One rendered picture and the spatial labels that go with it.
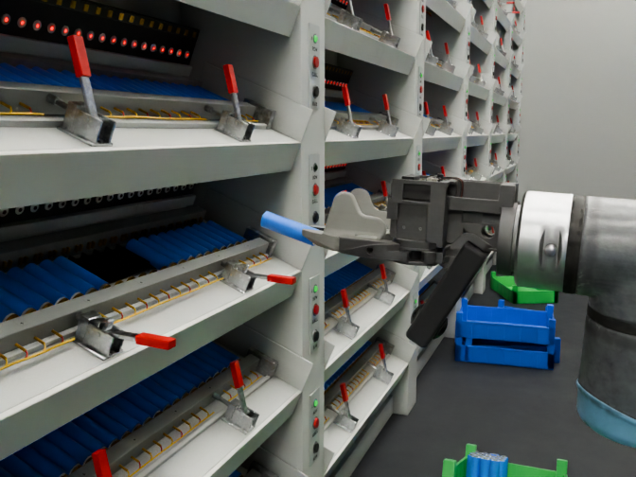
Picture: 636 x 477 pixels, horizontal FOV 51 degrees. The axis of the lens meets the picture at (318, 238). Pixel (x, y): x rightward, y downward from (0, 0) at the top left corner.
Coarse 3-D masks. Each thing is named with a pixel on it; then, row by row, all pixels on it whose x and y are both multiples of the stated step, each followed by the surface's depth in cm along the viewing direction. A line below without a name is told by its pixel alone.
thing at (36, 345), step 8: (264, 256) 97; (200, 280) 81; (184, 288) 78; (192, 288) 80; (160, 296) 73; (136, 304) 70; (144, 304) 70; (152, 304) 72; (112, 312) 66; (128, 312) 68; (72, 328) 61; (56, 336) 59; (64, 336) 60; (72, 336) 61; (32, 344) 56; (40, 344) 57; (48, 344) 58; (8, 352) 54; (16, 352) 55; (24, 352) 55; (32, 352) 56; (0, 360) 53; (8, 360) 54
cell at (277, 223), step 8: (264, 216) 71; (272, 216) 71; (280, 216) 71; (264, 224) 71; (272, 224) 70; (280, 224) 70; (288, 224) 70; (296, 224) 70; (304, 224) 70; (280, 232) 70; (288, 232) 70; (296, 232) 70; (304, 240) 70
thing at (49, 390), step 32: (0, 224) 67; (32, 224) 71; (64, 224) 76; (224, 224) 103; (256, 224) 101; (288, 256) 100; (224, 288) 83; (256, 288) 87; (288, 288) 97; (128, 320) 67; (160, 320) 70; (192, 320) 73; (224, 320) 80; (64, 352) 58; (128, 352) 62; (160, 352) 67; (0, 384) 51; (32, 384) 53; (64, 384) 54; (96, 384) 58; (128, 384) 64; (0, 416) 48; (32, 416) 52; (64, 416) 56; (0, 448) 50
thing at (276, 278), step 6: (246, 270) 85; (252, 276) 84; (258, 276) 84; (264, 276) 83; (270, 276) 83; (276, 276) 82; (282, 276) 82; (288, 276) 83; (276, 282) 83; (282, 282) 82; (288, 282) 82; (294, 282) 82
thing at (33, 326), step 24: (264, 240) 98; (192, 264) 80; (216, 264) 84; (120, 288) 68; (144, 288) 70; (168, 288) 75; (48, 312) 59; (72, 312) 60; (120, 312) 66; (0, 336) 53; (24, 336) 55; (48, 336) 59; (24, 360) 54
